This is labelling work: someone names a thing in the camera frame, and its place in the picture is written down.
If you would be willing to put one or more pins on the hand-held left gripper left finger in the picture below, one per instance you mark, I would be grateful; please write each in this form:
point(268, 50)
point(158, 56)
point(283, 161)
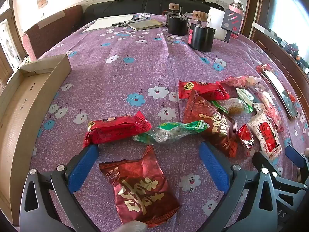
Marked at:
point(82, 166)

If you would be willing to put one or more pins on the bright red snack packet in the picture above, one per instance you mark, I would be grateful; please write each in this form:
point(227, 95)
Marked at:
point(115, 130)
point(202, 89)

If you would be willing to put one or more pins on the green clear candy wrapper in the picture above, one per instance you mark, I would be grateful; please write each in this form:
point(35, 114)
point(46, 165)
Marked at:
point(169, 131)

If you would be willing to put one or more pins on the bright window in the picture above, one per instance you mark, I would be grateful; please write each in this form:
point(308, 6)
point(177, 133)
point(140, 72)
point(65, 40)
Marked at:
point(292, 12)

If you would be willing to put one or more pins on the black smartphone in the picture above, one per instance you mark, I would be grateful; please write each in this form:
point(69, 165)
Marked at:
point(280, 94)

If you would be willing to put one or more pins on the pink thermos bottle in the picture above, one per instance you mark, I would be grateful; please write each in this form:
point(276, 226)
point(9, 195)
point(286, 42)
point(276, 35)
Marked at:
point(236, 6)

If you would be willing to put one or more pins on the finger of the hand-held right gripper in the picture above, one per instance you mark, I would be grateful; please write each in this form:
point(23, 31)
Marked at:
point(294, 157)
point(260, 160)

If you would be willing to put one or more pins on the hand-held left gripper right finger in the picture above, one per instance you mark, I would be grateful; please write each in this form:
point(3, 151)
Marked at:
point(213, 166)

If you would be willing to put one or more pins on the brown wooden cabinet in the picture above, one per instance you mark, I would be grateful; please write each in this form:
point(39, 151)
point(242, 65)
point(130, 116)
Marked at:
point(284, 53)

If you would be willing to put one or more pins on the red wrapper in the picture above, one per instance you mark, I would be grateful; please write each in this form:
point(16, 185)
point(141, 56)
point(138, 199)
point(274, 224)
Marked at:
point(263, 67)

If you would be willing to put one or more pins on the dark red gold-print packet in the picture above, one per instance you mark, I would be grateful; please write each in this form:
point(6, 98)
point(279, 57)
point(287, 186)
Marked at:
point(207, 123)
point(140, 193)

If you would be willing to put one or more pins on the cardboard box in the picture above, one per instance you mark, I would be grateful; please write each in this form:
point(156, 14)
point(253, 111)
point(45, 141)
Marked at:
point(19, 116)

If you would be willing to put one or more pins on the brown notebook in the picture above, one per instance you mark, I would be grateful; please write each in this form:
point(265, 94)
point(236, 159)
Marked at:
point(146, 24)

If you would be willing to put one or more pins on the long pink snack packet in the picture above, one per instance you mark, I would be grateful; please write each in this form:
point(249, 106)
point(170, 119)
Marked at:
point(270, 108)

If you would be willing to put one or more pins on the white packet with red label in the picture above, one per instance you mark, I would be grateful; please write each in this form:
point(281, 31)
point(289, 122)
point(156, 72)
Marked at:
point(264, 135)

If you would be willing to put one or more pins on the black pen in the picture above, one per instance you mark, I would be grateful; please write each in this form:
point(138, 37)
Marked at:
point(128, 23)

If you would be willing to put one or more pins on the white cup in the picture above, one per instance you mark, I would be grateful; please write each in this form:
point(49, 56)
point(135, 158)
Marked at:
point(217, 19)

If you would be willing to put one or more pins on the small red candy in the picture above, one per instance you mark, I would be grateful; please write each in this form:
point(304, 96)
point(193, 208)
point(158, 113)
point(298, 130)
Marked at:
point(245, 137)

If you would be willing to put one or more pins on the clear packet with green ends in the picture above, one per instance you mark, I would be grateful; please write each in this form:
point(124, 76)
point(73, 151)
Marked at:
point(233, 106)

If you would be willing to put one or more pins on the green and white packet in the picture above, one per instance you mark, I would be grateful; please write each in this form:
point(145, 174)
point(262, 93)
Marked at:
point(245, 94)

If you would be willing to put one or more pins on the pink clear snack packet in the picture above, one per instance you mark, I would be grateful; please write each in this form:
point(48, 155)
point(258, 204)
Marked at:
point(239, 81)

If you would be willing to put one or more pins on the white paper sheet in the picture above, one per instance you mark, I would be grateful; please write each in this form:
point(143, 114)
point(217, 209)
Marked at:
point(106, 23)

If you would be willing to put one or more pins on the wooden door with patterned glass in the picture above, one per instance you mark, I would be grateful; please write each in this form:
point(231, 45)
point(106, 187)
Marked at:
point(9, 41)

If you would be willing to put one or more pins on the maroon armchair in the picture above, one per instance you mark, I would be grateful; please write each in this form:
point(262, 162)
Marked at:
point(48, 33)

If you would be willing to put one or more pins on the black canister with wooden lid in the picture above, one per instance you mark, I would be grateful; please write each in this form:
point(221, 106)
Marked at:
point(201, 37)
point(177, 25)

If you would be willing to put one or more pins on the red wall sign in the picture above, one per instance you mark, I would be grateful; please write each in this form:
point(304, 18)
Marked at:
point(42, 0)

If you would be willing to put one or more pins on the black sofa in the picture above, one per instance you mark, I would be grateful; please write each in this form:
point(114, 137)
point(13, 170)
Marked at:
point(101, 9)

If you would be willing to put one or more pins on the dark phone stand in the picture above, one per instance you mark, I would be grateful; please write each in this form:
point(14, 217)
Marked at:
point(229, 21)

